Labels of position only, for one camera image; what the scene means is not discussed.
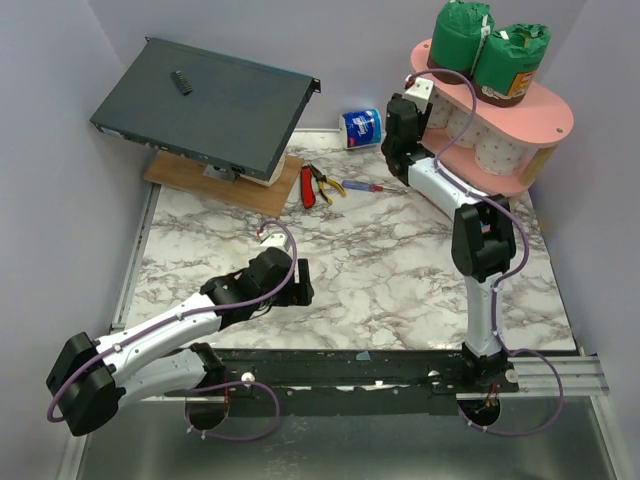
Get white floral paper towel roll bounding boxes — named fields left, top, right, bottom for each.
left=475, top=131, right=526, bottom=176

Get pink three-tier shelf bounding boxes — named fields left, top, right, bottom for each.
left=409, top=38, right=575, bottom=197

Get blue handled screwdriver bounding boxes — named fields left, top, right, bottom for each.
left=341, top=180, right=405, bottom=194

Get black metal base rail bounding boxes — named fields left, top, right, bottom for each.
left=187, top=344, right=518, bottom=417

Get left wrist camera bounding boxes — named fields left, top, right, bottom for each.
left=258, top=231, right=290, bottom=252

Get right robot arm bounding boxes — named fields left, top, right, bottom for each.
left=381, top=93, right=516, bottom=392

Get red handled cutter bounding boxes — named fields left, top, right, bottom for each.
left=300, top=166, right=316, bottom=209

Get small black connector strip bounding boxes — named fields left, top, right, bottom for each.
left=170, top=71, right=193, bottom=96

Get blue wrapped roll at back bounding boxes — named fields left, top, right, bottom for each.
left=339, top=109, right=382, bottom=150

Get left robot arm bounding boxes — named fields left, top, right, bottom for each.
left=46, top=247, right=314, bottom=437

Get yellow handled pliers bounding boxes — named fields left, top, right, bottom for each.
left=308, top=164, right=347, bottom=205

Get white roll under switch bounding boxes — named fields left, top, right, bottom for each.
left=260, top=154, right=286, bottom=187

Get dark grey network switch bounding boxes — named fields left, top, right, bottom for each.
left=90, top=37, right=321, bottom=181

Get wooden board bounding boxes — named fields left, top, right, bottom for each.
left=144, top=152, right=304, bottom=218

